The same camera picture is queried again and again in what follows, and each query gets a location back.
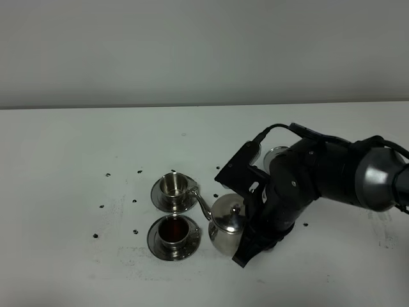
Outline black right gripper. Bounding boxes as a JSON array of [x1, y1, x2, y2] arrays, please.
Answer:
[[232, 188, 314, 268]]

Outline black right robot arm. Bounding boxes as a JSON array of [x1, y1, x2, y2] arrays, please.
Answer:
[[228, 124, 408, 267]]

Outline near stainless steel saucer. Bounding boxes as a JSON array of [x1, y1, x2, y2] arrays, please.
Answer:
[[146, 215, 199, 262]]

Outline far stainless steel saucer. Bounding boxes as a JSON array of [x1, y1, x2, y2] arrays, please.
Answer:
[[151, 177, 199, 214]]

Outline stainless steel teapot saucer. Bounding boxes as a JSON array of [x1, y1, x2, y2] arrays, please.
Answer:
[[263, 146, 288, 171]]

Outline near stainless steel teacup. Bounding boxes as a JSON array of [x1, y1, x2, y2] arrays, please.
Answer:
[[157, 214, 201, 251]]

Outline stainless steel teacup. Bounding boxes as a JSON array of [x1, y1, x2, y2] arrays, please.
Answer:
[[157, 214, 201, 251], [159, 172, 197, 207]]

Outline far stainless steel teacup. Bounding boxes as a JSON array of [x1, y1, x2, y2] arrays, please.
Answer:
[[159, 172, 197, 207]]

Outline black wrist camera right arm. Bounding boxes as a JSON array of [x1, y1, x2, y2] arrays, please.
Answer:
[[215, 141, 270, 200]]

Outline black camera cable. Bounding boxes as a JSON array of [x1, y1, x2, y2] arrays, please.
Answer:
[[254, 123, 297, 143]]

